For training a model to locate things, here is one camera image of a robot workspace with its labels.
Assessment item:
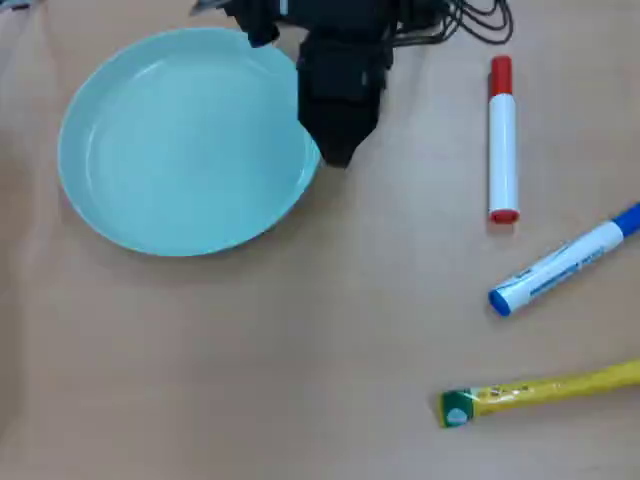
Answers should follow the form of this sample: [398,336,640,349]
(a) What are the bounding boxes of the red and white marker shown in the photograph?
[487,55,521,224]

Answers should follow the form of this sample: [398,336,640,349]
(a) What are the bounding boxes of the teal round plate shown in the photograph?
[57,26,324,258]

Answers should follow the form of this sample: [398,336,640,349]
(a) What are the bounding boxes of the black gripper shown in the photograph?
[295,27,397,169]

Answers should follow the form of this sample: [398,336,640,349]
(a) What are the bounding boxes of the blue and white marker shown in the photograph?
[487,201,640,318]

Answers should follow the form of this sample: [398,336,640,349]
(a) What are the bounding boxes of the yellow stick packet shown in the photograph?
[438,357,640,430]

